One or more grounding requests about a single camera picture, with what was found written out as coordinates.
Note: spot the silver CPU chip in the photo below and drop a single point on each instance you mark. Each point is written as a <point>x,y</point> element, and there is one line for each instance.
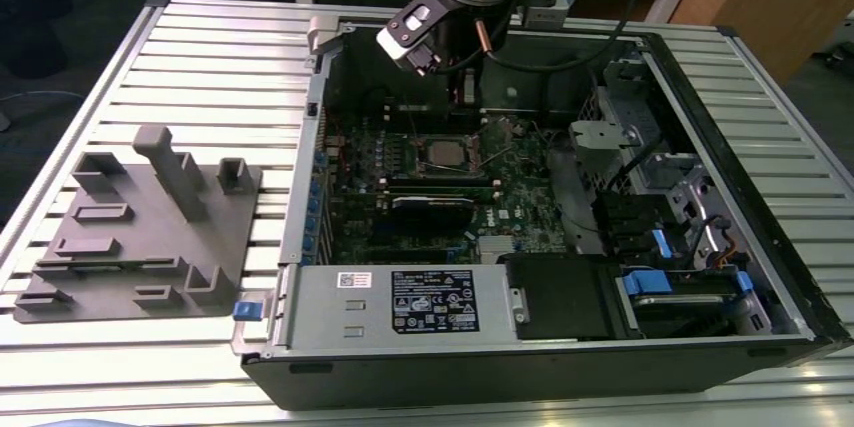
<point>448,152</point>

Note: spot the black connector block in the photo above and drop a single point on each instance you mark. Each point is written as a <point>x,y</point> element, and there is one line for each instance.
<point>627,217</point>

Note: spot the black chair base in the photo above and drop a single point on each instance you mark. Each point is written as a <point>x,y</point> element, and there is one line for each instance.
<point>840,54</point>

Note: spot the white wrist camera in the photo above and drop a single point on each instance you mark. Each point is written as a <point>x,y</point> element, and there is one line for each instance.
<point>413,27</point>

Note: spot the silver chipset heatsink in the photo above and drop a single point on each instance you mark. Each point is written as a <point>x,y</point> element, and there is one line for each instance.
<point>496,244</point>

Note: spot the black graphics card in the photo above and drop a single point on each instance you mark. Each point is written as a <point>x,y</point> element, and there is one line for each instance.
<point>433,212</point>

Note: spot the silver metal drive cage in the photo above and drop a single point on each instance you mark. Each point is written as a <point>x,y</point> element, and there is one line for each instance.
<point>600,137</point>

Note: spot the black PC case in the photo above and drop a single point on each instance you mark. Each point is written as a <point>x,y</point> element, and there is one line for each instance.
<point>467,377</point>

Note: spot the grey metal support bar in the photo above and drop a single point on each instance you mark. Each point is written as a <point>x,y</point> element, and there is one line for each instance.
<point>567,197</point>

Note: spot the CPU socket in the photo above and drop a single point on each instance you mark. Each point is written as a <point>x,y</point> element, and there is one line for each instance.
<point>424,152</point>

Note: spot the blue case latch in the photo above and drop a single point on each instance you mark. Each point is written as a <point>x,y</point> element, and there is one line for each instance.
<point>247,311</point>

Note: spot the green motherboard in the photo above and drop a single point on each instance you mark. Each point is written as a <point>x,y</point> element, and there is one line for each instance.
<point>527,197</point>

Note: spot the beige case bracket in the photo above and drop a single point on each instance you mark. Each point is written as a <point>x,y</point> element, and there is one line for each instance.
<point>323,29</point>

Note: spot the hard disk in blue carrier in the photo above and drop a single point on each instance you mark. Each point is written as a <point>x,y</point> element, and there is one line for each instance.
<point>647,282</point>

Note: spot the blue plastic clip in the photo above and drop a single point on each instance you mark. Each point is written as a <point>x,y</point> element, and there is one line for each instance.
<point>660,244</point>

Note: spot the silver power supply unit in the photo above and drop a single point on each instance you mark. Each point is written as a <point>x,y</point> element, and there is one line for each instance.
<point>320,317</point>

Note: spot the grey parts rack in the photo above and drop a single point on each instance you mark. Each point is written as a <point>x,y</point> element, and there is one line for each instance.
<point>153,227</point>

